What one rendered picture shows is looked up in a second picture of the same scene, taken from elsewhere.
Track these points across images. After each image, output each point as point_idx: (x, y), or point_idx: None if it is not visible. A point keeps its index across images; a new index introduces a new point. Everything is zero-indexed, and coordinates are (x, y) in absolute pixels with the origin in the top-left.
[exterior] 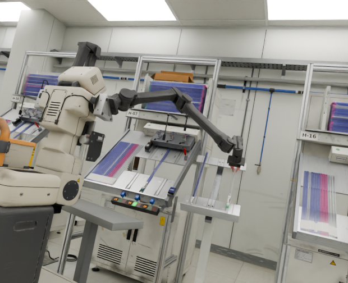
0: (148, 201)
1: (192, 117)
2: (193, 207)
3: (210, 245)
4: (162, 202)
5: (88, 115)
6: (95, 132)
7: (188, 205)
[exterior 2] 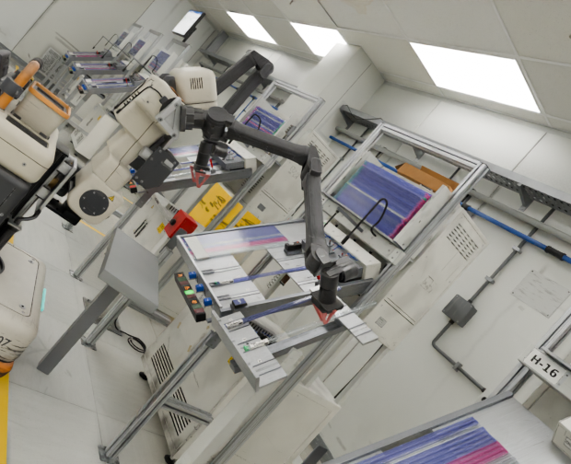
0: None
1: (304, 197)
2: (220, 328)
3: (232, 418)
4: (217, 311)
5: (158, 122)
6: (162, 151)
7: (216, 321)
